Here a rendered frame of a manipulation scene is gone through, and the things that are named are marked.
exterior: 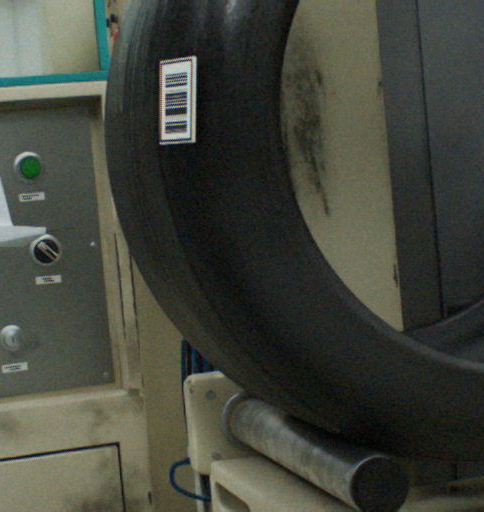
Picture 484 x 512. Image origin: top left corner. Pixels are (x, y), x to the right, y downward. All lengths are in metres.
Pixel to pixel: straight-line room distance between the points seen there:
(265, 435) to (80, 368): 0.46
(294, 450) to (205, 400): 0.21
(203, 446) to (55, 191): 0.43
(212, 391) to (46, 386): 0.36
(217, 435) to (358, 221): 0.26
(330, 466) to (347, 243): 0.38
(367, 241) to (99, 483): 0.45
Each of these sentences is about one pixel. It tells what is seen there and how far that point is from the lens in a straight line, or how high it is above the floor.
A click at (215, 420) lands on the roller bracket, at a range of 1.30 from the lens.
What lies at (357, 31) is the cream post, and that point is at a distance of 1.37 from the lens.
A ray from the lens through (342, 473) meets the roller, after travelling 1.00.
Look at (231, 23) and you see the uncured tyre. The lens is 0.95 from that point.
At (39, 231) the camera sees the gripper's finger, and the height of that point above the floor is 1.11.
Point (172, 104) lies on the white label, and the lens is 0.95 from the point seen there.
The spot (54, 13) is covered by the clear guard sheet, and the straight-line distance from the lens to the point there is 1.58.
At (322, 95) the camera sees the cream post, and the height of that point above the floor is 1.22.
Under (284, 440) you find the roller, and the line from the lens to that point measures 1.13.
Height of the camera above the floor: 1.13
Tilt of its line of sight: 3 degrees down
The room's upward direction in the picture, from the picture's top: 5 degrees counter-clockwise
